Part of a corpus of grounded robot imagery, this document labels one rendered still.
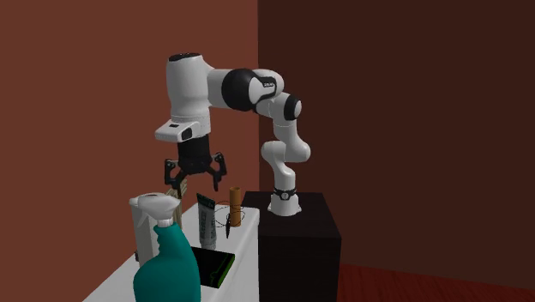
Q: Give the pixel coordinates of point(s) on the black robot stand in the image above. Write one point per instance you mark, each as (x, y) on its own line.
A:
(296, 251)

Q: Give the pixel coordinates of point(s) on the white cabinet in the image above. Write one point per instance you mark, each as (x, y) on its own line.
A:
(246, 267)

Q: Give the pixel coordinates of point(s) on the brown cylinder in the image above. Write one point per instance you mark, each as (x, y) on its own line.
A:
(235, 205)

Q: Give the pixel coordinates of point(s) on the black tablet green edge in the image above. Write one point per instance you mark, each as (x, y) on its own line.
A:
(211, 265)

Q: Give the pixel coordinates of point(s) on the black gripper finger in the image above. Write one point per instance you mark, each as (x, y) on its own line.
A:
(219, 166)
(170, 172)

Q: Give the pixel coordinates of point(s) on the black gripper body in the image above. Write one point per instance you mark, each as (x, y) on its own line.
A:
(194, 157)

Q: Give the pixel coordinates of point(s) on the beige slatted object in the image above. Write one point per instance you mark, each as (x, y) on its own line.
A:
(177, 209)

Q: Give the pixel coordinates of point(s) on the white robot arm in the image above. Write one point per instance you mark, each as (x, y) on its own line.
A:
(188, 92)

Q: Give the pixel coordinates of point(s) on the grey tube black cap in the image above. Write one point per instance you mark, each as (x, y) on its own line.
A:
(207, 226)

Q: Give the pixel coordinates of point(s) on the teal spray bottle white head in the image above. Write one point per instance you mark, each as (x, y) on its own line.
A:
(169, 267)

